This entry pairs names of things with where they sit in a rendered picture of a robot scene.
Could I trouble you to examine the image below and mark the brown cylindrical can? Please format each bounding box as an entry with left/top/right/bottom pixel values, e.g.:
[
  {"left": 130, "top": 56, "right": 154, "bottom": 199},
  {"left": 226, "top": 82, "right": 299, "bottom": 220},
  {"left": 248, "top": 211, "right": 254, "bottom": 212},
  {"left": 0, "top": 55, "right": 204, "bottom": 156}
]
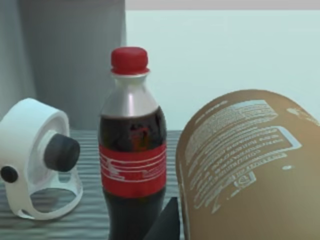
[{"left": 175, "top": 89, "right": 320, "bottom": 240}]

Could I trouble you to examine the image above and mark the cola bottle with red cap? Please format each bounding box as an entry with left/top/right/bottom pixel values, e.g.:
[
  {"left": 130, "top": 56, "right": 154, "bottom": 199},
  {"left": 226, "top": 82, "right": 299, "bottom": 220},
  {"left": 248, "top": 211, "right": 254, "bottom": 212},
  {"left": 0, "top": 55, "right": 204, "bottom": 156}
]
[{"left": 98, "top": 46, "right": 168, "bottom": 240}]

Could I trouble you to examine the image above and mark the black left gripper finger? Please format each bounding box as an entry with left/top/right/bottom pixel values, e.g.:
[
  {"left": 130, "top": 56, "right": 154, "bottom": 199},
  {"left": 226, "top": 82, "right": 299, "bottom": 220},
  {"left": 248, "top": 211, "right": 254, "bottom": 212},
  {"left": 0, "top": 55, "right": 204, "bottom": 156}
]
[{"left": 144, "top": 196, "right": 181, "bottom": 240}]

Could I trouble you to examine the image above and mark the white desk fan black hub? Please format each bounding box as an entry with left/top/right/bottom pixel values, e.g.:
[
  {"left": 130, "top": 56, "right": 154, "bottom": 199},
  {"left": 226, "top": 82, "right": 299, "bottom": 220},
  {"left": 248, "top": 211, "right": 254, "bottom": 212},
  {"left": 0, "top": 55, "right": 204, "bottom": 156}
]
[{"left": 0, "top": 97, "right": 84, "bottom": 221}]

